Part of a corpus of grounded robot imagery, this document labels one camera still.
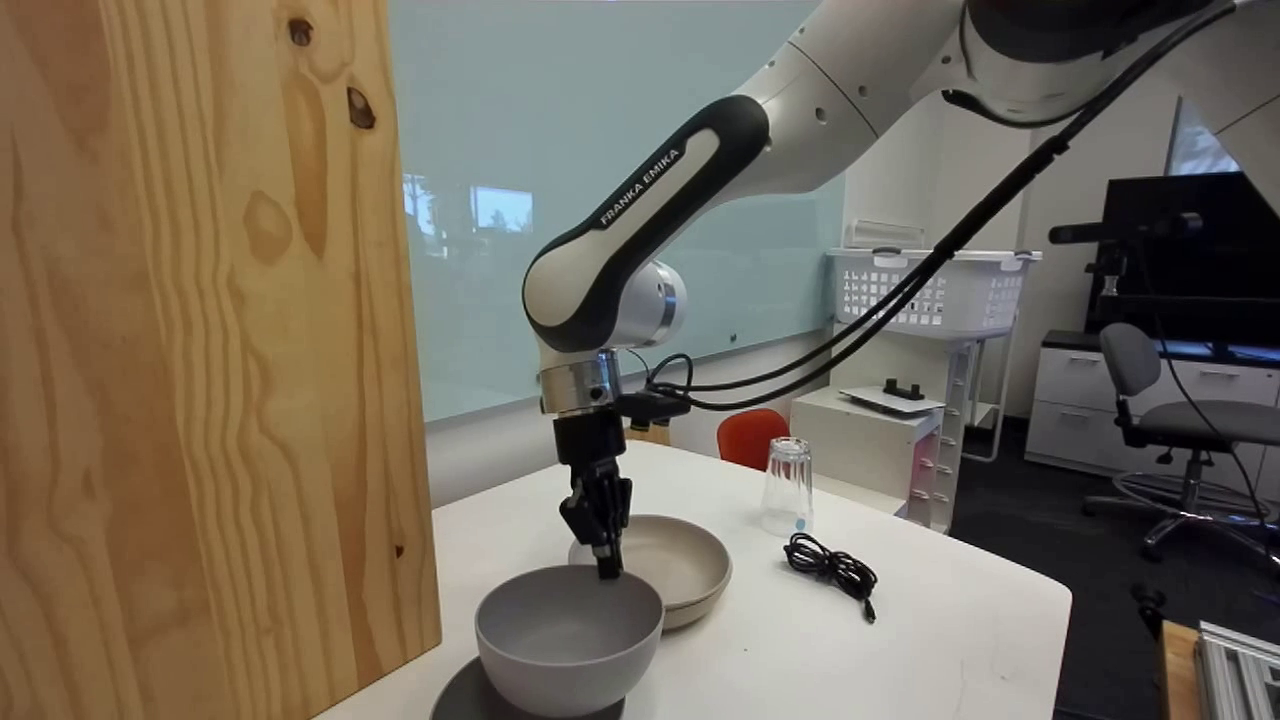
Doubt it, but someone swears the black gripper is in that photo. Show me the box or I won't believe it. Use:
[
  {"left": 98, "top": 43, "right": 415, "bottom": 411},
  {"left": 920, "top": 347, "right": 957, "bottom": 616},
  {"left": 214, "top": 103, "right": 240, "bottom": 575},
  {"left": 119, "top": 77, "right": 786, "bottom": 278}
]
[{"left": 553, "top": 410, "right": 637, "bottom": 584}]

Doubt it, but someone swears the gray bowl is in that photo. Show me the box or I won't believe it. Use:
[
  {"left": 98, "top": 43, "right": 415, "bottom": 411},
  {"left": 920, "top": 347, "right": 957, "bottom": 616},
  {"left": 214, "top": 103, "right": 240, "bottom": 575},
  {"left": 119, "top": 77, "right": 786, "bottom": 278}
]
[{"left": 471, "top": 559, "right": 667, "bottom": 720}]

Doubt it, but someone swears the grey plate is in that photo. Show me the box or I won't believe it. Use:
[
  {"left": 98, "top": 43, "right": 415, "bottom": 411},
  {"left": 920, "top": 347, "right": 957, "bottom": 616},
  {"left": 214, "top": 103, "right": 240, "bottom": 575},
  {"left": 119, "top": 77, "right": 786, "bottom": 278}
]
[{"left": 430, "top": 656, "right": 627, "bottom": 720}]

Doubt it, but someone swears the beige bottom bowl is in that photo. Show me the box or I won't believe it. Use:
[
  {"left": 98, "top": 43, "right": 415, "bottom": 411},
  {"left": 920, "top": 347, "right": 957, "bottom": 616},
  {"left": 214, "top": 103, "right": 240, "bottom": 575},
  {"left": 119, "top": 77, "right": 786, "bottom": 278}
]
[{"left": 569, "top": 514, "right": 735, "bottom": 635}]

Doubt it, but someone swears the red chair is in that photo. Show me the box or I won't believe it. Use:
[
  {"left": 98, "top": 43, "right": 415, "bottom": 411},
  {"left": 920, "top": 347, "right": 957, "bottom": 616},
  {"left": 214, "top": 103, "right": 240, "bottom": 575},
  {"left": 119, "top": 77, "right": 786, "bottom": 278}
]
[{"left": 714, "top": 405, "right": 797, "bottom": 471}]

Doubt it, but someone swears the clear drinking glass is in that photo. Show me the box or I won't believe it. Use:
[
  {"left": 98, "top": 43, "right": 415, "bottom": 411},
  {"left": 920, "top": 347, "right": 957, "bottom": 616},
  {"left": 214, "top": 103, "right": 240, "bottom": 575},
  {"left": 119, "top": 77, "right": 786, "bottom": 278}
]
[{"left": 762, "top": 436, "right": 820, "bottom": 538}]

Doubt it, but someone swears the white low cabinet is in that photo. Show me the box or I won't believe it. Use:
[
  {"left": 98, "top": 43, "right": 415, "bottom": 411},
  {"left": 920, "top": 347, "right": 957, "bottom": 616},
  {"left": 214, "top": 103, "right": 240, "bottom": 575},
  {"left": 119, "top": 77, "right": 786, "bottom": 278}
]
[{"left": 792, "top": 384, "right": 953, "bottom": 514}]

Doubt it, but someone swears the white tray with black parts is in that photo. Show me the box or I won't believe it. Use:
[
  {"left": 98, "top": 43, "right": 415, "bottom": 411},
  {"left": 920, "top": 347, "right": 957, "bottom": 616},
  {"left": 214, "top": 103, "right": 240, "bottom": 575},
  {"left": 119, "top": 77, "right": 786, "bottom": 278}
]
[{"left": 850, "top": 375, "right": 943, "bottom": 421}]

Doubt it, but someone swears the clear plastic drawer tower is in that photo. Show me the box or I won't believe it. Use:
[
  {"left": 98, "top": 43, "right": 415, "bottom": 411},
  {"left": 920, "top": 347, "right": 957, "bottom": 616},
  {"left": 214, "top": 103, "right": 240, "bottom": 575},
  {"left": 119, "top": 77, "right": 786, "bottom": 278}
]
[{"left": 904, "top": 411, "right": 967, "bottom": 538}]

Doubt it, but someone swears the glass whiteboard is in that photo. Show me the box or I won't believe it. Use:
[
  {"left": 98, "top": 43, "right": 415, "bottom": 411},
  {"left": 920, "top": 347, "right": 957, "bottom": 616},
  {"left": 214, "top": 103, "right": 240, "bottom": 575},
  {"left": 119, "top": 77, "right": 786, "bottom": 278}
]
[{"left": 382, "top": 0, "right": 859, "bottom": 428}]

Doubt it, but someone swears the wooden plywood panel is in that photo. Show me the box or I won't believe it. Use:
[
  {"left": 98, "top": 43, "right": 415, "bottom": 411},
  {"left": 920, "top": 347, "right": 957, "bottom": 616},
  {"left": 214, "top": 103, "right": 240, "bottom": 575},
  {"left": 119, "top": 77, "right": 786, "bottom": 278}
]
[{"left": 0, "top": 0, "right": 446, "bottom": 720}]

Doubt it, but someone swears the white laundry basket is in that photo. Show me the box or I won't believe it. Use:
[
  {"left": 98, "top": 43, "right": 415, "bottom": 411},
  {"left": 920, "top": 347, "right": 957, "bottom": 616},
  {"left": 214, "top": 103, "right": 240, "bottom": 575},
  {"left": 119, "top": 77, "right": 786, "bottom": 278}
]
[{"left": 829, "top": 244, "right": 1046, "bottom": 344}]

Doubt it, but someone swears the white drawer cabinet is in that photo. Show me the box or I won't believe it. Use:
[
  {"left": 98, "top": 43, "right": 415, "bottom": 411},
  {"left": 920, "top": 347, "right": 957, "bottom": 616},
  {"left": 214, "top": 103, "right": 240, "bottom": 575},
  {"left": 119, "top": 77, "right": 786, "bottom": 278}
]
[{"left": 1020, "top": 330, "right": 1280, "bottom": 483}]

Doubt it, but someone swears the gray office chair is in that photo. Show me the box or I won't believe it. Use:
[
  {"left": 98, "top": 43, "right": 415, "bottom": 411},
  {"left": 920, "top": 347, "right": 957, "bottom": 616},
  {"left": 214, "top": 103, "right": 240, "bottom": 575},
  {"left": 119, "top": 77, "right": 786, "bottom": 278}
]
[{"left": 1082, "top": 320, "right": 1280, "bottom": 566}]

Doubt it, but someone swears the wooden board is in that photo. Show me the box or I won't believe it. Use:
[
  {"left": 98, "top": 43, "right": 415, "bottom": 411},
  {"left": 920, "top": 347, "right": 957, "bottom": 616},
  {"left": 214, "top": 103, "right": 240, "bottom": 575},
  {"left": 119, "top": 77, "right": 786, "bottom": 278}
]
[{"left": 1157, "top": 616, "right": 1212, "bottom": 720}]

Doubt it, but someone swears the black monitor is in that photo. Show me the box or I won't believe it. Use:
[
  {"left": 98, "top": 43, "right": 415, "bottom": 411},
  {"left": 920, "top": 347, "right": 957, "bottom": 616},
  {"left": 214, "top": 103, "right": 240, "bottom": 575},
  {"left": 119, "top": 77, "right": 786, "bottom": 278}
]
[{"left": 1084, "top": 167, "right": 1280, "bottom": 351}]

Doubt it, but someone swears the window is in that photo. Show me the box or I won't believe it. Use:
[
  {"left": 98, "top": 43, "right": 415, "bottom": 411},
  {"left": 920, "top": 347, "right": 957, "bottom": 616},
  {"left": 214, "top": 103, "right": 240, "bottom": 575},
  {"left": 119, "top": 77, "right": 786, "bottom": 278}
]
[{"left": 1167, "top": 98, "right": 1250, "bottom": 177}]

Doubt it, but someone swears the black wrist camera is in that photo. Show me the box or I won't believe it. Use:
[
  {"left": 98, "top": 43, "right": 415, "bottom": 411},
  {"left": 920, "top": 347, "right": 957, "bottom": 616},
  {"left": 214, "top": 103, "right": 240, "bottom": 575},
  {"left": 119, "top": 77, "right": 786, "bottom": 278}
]
[{"left": 614, "top": 384, "right": 697, "bottom": 428}]

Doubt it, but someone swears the coiled black cable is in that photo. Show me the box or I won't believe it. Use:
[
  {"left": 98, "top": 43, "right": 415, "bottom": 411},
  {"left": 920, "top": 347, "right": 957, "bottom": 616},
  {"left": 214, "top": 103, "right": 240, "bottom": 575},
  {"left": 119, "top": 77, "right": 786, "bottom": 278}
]
[{"left": 782, "top": 527, "right": 883, "bottom": 628}]

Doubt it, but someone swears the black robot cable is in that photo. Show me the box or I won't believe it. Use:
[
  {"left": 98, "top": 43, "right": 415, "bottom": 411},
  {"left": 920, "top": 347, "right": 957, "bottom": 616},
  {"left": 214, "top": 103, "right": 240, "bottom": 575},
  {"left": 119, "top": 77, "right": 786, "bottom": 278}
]
[{"left": 646, "top": 0, "right": 1253, "bottom": 417}]

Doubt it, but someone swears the black stereo camera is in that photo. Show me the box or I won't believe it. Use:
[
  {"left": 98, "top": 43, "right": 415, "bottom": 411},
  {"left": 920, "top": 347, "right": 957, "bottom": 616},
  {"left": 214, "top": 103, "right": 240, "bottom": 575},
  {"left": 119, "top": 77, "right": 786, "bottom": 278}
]
[{"left": 1047, "top": 215, "right": 1117, "bottom": 247}]

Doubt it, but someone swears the aluminium frame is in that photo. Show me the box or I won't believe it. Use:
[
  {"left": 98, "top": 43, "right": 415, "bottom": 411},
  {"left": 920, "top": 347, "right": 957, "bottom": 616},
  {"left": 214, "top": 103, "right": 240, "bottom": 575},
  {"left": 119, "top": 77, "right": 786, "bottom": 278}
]
[{"left": 1195, "top": 616, "right": 1280, "bottom": 720}]

